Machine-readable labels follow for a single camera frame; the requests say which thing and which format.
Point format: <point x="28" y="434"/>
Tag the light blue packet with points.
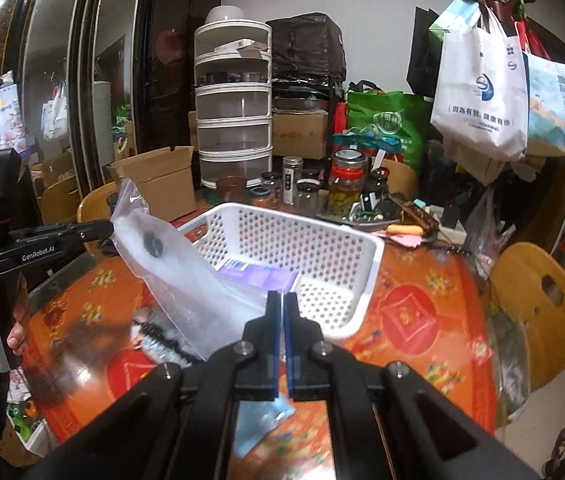
<point x="257" y="420"/>

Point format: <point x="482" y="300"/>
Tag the wooden chair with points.
<point x="93" y="210"/>
<point x="522" y="280"/>
<point x="405" y="175"/>

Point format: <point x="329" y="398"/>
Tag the white perforated plastic basket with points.
<point x="342" y="305"/>

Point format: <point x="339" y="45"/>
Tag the black covered appliance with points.
<point x="307" y="45"/>

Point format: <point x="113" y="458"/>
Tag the open cardboard box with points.
<point x="162" y="180"/>

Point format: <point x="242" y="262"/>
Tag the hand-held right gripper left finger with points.
<point x="275" y="340"/>

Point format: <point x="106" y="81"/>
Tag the clear plastic bag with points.
<point x="177" y="270"/>

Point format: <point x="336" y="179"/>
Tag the closed brown cardboard box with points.
<point x="297" y="132"/>

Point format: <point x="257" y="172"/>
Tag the orange printed tablecloth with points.
<point x="412" y="320"/>

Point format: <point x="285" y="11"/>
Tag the small glass jar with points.
<point x="307" y="200"/>

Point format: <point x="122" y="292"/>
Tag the black tote bag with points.
<point x="420" y="60"/>

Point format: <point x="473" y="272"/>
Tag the white power strip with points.
<point x="452" y="236"/>

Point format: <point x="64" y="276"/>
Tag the crumpled plastic bag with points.
<point x="507" y="360"/>

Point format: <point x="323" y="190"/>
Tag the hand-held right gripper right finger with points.
<point x="291" y="340"/>

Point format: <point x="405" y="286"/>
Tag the green shopping bag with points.
<point x="387" y="125"/>

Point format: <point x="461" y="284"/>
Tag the white tiered storage rack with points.
<point x="232" y="105"/>

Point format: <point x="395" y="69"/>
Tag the blue printed tote bag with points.
<point x="550" y="110"/>

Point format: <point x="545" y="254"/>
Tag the purple packet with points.
<point x="262" y="277"/>

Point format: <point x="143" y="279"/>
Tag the black and white soft item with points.
<point x="157" y="342"/>

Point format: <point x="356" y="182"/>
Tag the white tote bag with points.
<point x="472" y="110"/>

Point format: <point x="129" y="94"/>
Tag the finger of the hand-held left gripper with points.
<point x="90" y="230"/>

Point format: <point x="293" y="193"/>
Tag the wall calendar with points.
<point x="2" y="115"/>

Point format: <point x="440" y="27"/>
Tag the large glass pickle jar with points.
<point x="347" y="185"/>

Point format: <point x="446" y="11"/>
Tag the brown round container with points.
<point x="231" y="190"/>

